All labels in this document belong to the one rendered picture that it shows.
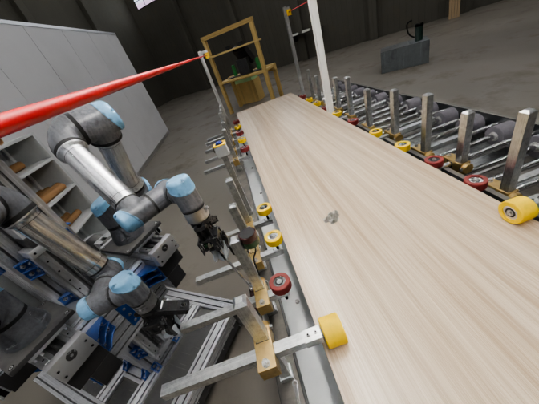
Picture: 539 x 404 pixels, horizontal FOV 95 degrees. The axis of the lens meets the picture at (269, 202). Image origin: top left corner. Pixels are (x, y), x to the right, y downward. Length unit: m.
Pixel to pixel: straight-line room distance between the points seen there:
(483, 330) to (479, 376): 0.11
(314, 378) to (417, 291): 0.48
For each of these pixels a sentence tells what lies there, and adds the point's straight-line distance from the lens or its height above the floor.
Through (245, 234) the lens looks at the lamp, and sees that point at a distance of 0.82.
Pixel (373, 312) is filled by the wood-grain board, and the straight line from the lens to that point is 0.85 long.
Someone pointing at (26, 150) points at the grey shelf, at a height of 1.41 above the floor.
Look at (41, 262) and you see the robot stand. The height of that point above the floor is 1.19.
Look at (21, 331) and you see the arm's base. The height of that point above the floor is 1.09.
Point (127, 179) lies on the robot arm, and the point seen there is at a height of 1.31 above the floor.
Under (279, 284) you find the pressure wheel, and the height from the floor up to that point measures 0.90.
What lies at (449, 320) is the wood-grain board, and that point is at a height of 0.90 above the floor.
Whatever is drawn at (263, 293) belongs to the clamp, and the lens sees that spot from 0.99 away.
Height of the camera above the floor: 1.64
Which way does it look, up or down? 33 degrees down
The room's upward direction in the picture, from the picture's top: 21 degrees counter-clockwise
